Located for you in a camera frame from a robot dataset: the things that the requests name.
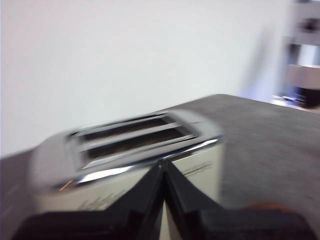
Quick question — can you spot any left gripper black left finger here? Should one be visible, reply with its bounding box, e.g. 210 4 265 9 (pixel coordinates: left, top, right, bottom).
11 159 165 240

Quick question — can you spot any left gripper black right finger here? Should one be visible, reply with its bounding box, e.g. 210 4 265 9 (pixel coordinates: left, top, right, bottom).
163 161 315 240

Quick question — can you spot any brown-crusted bread slice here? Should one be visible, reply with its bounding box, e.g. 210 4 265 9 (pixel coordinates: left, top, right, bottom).
239 201 291 212

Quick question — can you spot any cream two-slot toaster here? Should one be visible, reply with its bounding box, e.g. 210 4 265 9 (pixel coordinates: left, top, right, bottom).
29 109 225 240

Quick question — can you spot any grey metal shelf unit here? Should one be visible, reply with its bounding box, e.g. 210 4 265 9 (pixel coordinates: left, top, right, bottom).
273 0 320 109

